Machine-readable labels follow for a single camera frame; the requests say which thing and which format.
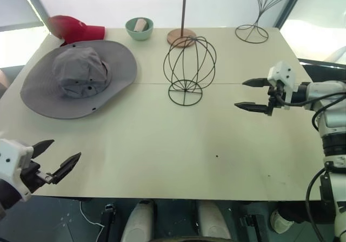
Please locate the wooden pole stand round base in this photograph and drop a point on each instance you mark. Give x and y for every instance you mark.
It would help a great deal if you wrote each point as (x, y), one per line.
(183, 14)

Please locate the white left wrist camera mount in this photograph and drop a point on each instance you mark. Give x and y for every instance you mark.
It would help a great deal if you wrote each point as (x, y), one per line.
(13, 160)

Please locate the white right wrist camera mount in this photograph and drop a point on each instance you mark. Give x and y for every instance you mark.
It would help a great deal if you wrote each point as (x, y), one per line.
(282, 75)

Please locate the dark window frame post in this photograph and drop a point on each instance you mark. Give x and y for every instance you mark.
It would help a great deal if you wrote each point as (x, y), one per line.
(290, 3)
(38, 6)

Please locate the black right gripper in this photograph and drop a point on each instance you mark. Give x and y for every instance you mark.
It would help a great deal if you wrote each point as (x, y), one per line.
(275, 94)

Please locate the red baseball cap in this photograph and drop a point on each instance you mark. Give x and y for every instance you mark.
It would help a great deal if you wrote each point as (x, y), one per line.
(73, 31)

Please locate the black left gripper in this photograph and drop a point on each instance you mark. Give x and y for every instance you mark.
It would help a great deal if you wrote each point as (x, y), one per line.
(33, 175)

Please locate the beige block in bowl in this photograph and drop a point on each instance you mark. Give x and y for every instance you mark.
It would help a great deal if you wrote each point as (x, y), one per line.
(140, 25)

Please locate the grey wide-brim sun hat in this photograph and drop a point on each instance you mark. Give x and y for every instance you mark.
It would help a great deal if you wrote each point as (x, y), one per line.
(81, 71)

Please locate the mint green bowl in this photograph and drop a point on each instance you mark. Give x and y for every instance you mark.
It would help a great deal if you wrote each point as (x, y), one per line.
(140, 33)

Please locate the white round cap under table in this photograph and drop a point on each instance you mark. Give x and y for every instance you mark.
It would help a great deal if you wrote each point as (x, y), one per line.
(281, 221)

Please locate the black table clamp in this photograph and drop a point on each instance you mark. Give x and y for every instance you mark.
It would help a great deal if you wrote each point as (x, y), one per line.
(252, 225)
(109, 220)

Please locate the white rounded robot leg shape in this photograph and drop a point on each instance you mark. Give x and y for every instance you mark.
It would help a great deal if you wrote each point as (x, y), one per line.
(213, 220)
(138, 221)

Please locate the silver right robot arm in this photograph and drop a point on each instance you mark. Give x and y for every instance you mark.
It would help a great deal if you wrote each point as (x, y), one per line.
(331, 112)

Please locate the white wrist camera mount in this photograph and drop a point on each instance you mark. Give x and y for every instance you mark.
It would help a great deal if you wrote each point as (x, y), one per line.
(13, 160)
(282, 75)

